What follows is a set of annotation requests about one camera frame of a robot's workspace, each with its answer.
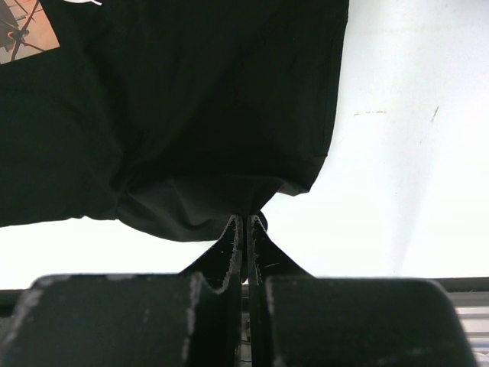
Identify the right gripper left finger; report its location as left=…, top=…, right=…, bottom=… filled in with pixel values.
left=180, top=216, right=244, bottom=366

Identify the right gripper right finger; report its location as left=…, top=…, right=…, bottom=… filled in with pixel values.
left=246, top=215, right=306, bottom=366

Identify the black graphic t shirt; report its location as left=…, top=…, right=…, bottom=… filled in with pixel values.
left=1, top=1, right=349, bottom=242

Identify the aluminium frame rail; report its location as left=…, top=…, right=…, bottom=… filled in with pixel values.
left=455, top=306, right=489, bottom=366

